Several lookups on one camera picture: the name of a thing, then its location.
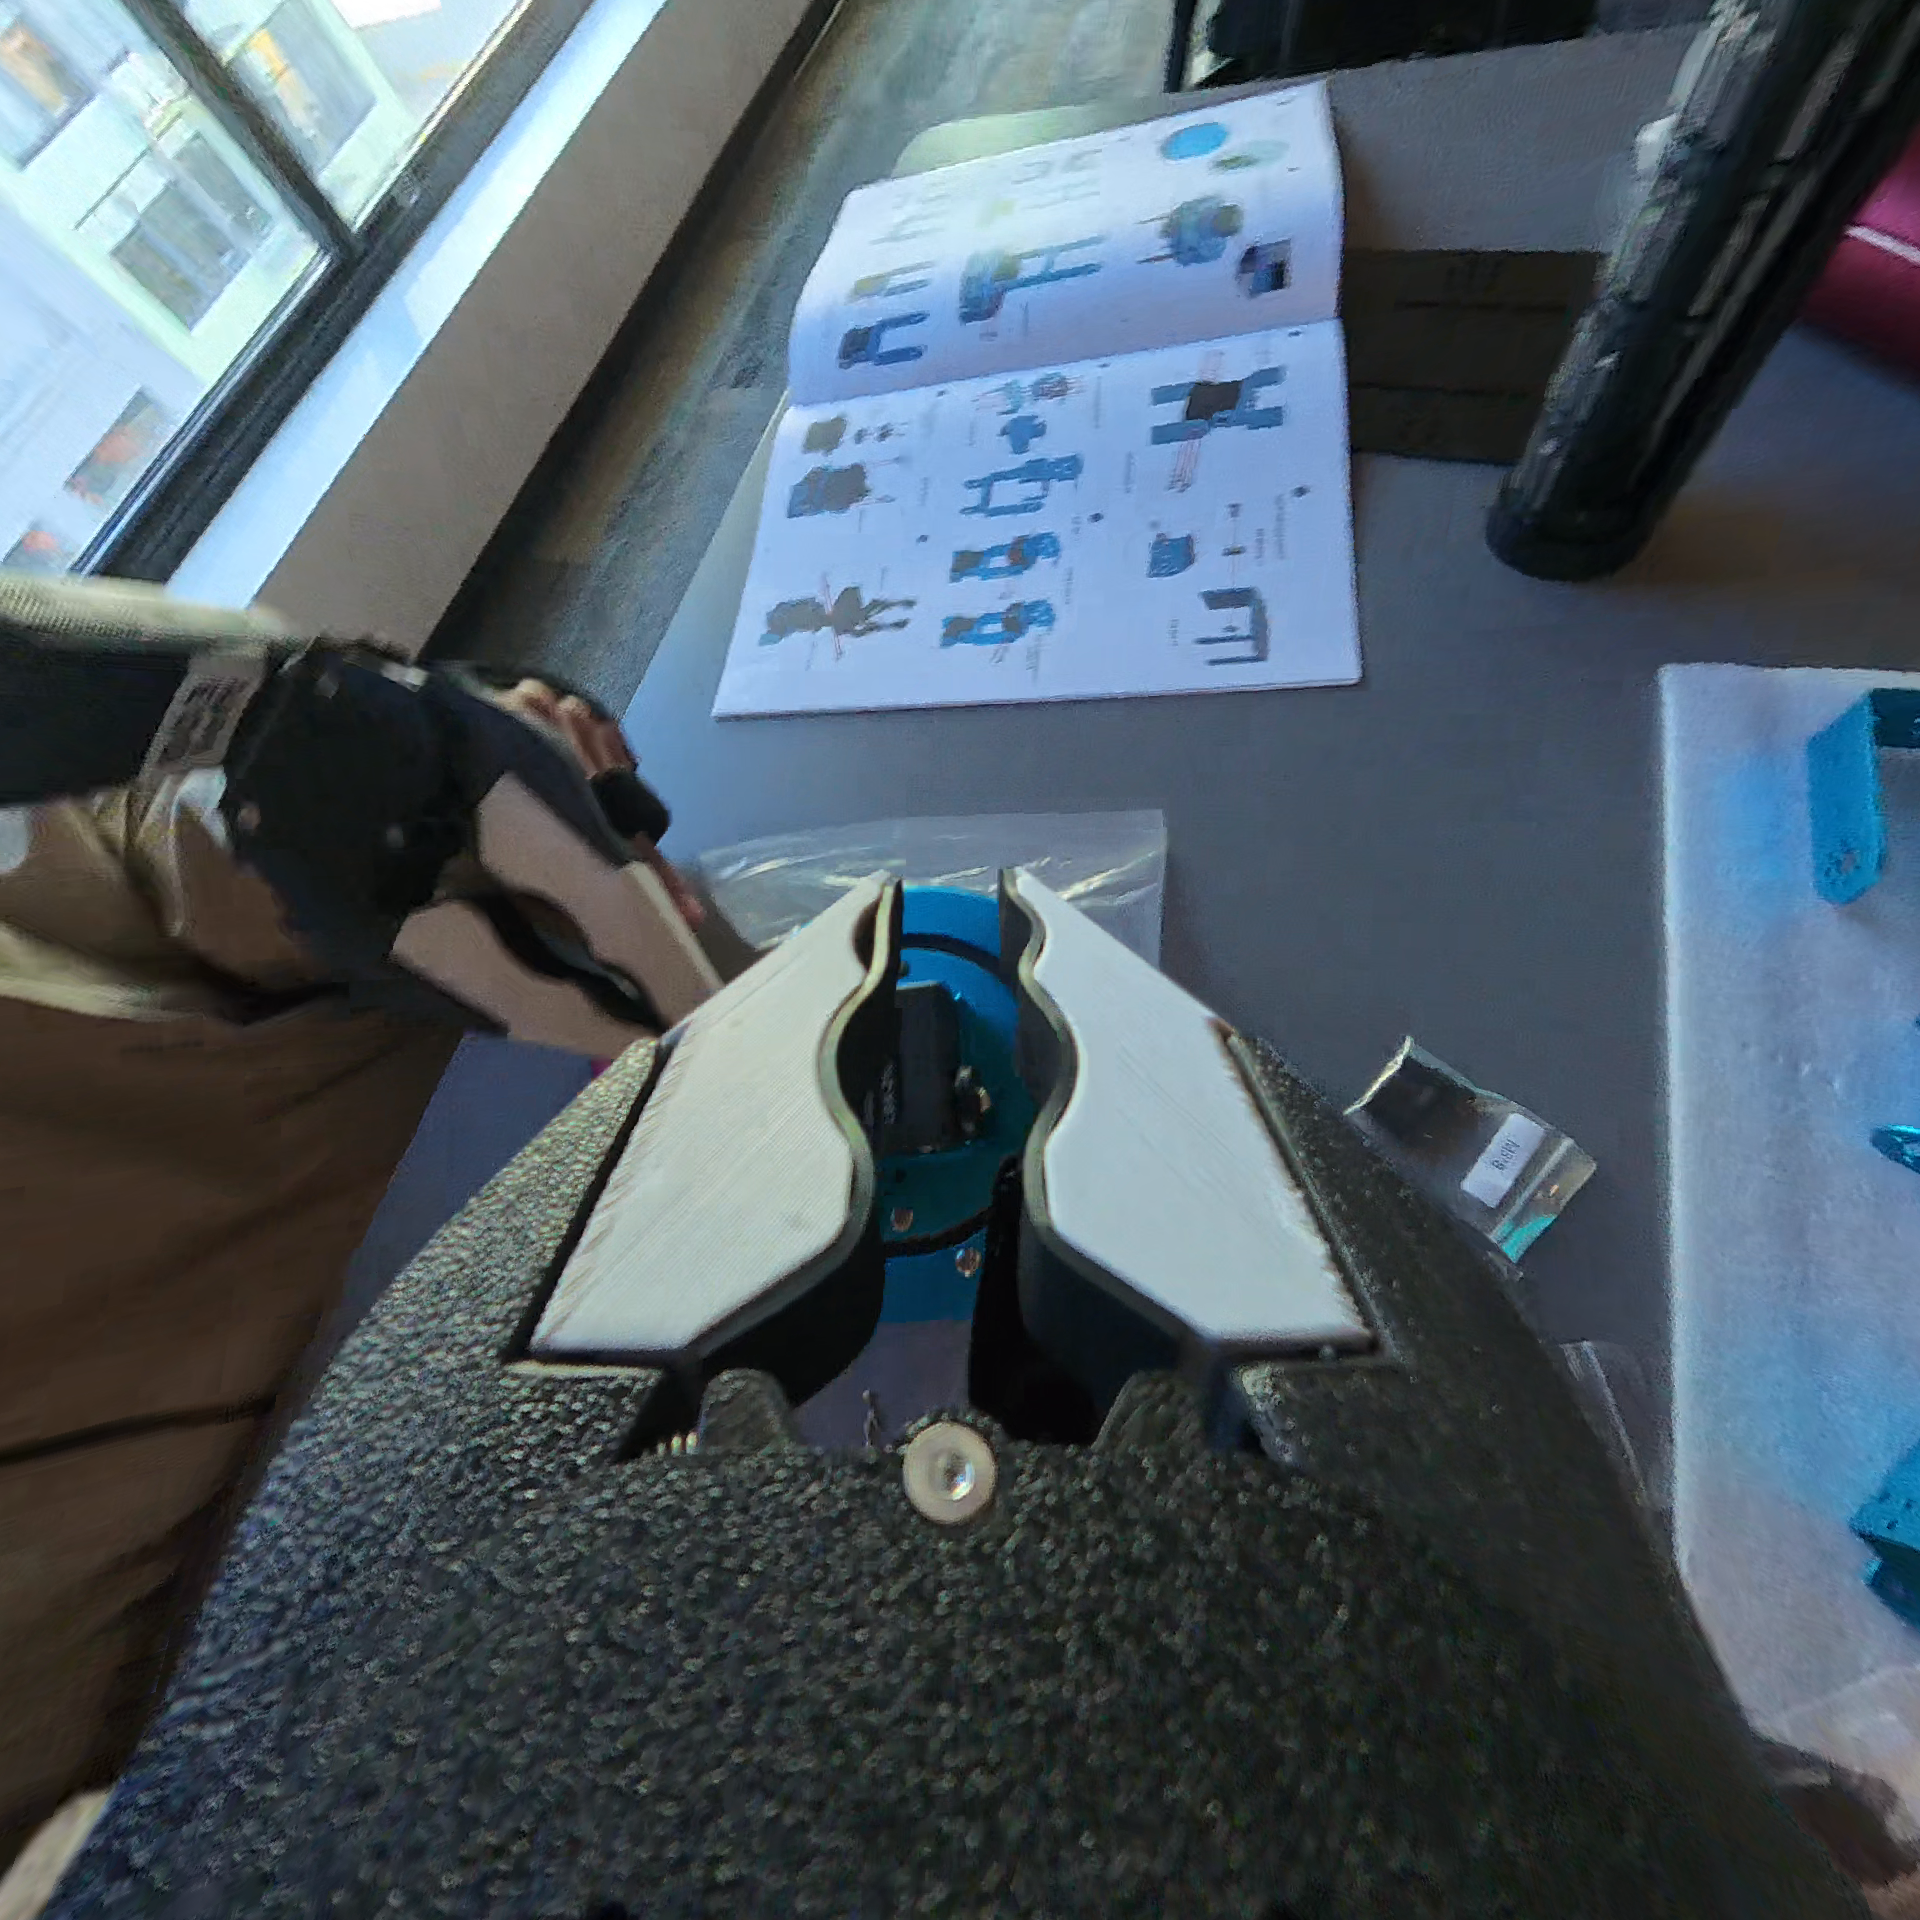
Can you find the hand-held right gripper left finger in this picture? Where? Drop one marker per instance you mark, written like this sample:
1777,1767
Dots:
720,1184

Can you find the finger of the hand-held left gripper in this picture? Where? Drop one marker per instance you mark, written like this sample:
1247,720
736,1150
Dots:
578,886
464,960

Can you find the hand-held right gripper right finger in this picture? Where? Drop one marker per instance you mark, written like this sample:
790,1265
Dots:
1185,1184

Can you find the black servo motor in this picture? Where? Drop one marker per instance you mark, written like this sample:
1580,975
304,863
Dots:
937,1065

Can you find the blue round turntable base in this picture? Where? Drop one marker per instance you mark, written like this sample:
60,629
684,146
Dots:
944,922

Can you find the grey desk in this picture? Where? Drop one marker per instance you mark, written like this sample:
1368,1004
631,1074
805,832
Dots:
1424,839

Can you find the person's left hand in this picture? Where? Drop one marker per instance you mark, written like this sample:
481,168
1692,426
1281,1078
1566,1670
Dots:
578,728

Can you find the group of small screw bags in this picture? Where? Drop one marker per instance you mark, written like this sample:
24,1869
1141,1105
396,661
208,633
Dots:
1504,1142

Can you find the large clear plastic bag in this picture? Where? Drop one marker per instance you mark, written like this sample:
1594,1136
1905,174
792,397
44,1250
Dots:
1079,870

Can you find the white foam sheet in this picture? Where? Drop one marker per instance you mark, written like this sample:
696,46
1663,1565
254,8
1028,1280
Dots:
1756,1050

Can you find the dark-framed window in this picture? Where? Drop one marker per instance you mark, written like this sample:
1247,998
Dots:
224,181

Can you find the white instruction manual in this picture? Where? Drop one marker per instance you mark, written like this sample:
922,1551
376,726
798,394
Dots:
1306,524

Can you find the group of blue metal brackets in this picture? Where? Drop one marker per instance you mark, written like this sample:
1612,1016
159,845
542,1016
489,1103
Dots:
1847,809

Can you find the black ribbed cylinder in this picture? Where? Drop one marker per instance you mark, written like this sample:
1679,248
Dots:
1680,300

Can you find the red metal cylinder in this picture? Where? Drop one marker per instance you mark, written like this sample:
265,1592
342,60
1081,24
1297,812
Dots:
1874,284

